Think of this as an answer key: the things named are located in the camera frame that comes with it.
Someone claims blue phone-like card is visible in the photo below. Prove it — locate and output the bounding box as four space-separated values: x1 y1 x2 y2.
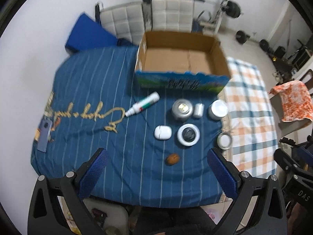
37 118 52 153

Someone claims white green tube bottle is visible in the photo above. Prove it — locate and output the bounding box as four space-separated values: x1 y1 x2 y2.
125 92 160 117

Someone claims grey tape roll tin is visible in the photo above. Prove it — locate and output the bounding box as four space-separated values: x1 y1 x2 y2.
217 132 232 150

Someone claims orange white floral cloth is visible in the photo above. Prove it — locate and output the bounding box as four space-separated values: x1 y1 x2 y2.
270 80 312 123

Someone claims floor barbell with plates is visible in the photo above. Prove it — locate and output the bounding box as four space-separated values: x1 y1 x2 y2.
235 30 286 58

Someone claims barbell on rack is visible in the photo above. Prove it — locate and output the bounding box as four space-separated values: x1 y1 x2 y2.
141 0 242 34

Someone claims white round black-top compact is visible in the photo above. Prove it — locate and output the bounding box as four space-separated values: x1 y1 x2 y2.
177 124 200 147

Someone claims right white padded chair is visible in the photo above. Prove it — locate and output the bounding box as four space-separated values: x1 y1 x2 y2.
151 0 194 33

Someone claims open cardboard milk box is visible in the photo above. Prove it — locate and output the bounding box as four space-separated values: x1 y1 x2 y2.
134 31 231 93

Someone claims silver round tin can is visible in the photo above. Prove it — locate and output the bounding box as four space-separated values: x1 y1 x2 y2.
171 99 193 121

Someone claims left white padded chair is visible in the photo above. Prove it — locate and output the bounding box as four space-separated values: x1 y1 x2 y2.
100 2 145 45

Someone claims white plastic container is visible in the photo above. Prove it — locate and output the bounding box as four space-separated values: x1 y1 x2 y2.
83 198 129 234

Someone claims white padded chair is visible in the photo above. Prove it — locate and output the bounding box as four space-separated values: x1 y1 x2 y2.
100 2 145 45
151 0 194 33

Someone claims blue striped bed cover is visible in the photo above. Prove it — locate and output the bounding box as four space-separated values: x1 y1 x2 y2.
31 47 222 208

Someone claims plaid checked quilt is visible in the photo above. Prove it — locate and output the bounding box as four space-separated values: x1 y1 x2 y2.
218 57 278 178

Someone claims small white cylinder bottle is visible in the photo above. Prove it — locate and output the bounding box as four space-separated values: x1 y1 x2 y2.
193 103 204 119

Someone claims brown walnut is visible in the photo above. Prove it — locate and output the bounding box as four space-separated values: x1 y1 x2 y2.
165 153 180 166

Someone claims grey chair under cloth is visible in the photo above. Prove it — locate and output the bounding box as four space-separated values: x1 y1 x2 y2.
268 91 311 134

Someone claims blue foam cushion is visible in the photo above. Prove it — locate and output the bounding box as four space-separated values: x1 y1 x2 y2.
65 13 118 53

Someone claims white oval case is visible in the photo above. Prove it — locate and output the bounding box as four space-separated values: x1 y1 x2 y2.
154 125 172 141

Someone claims large white jar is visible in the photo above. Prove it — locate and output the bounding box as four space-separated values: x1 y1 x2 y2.
208 100 229 120

